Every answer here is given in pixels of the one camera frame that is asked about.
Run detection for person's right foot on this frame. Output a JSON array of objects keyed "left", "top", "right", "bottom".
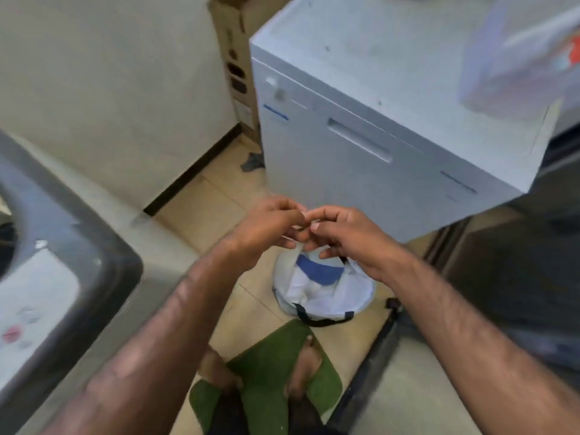
[{"left": 285, "top": 335, "right": 324, "bottom": 400}]

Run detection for person's left foot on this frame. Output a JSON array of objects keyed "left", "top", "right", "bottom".
[{"left": 198, "top": 348, "right": 243, "bottom": 395}]

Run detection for dark appliance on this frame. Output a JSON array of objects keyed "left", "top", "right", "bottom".
[{"left": 408, "top": 98, "right": 580, "bottom": 374}]

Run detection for person's dark shorts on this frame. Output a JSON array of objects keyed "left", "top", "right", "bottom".
[{"left": 208, "top": 388, "right": 329, "bottom": 435}]

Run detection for person's left hand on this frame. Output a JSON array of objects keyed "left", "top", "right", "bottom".
[{"left": 227, "top": 197, "right": 310, "bottom": 273}]

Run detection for person's foot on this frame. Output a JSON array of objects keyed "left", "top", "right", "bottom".
[
  {"left": 198, "top": 348, "right": 243, "bottom": 395},
  {"left": 285, "top": 335, "right": 324, "bottom": 400}
]

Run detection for white laundry bag black handles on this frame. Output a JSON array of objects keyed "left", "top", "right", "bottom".
[{"left": 271, "top": 246, "right": 378, "bottom": 328}]

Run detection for green floor mat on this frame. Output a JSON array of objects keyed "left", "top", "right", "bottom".
[{"left": 189, "top": 319, "right": 343, "bottom": 435}]

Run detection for grey washing machine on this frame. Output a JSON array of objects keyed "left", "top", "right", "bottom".
[{"left": 0, "top": 130, "right": 202, "bottom": 435}]

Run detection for white dishwasher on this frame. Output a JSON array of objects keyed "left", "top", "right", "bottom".
[{"left": 249, "top": 0, "right": 563, "bottom": 243}]

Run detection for person's right forearm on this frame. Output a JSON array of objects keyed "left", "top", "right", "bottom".
[{"left": 380, "top": 253, "right": 580, "bottom": 435}]

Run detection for person's left forearm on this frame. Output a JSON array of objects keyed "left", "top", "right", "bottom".
[{"left": 40, "top": 237, "right": 254, "bottom": 435}]

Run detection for person's right hand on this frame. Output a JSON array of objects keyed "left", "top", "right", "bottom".
[{"left": 301, "top": 205, "right": 405, "bottom": 285}]

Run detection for translucent plastic bag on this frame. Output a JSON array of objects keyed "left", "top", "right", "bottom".
[{"left": 459, "top": 0, "right": 580, "bottom": 122}]

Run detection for brown cardboard box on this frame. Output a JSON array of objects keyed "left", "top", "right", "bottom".
[{"left": 208, "top": 0, "right": 297, "bottom": 142}]

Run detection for dark cloth scrap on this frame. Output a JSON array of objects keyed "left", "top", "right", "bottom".
[{"left": 240, "top": 151, "right": 266, "bottom": 173}]

